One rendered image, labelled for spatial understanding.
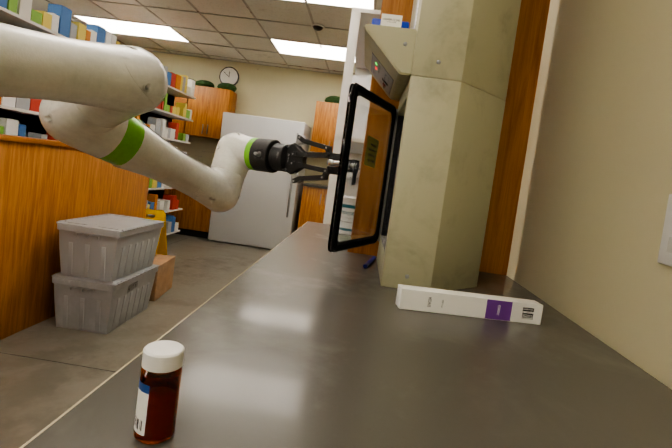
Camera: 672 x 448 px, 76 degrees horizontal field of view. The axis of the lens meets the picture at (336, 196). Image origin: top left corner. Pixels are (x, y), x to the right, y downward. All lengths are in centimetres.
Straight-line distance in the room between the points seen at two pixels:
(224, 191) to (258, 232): 487
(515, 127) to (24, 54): 119
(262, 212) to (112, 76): 529
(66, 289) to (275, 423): 276
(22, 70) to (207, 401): 49
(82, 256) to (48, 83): 237
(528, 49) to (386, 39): 58
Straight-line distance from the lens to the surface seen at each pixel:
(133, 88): 85
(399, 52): 100
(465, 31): 104
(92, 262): 305
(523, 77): 144
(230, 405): 48
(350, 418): 48
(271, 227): 602
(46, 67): 75
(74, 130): 98
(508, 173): 140
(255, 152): 117
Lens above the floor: 118
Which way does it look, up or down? 3 degrees down
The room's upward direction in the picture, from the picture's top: 8 degrees clockwise
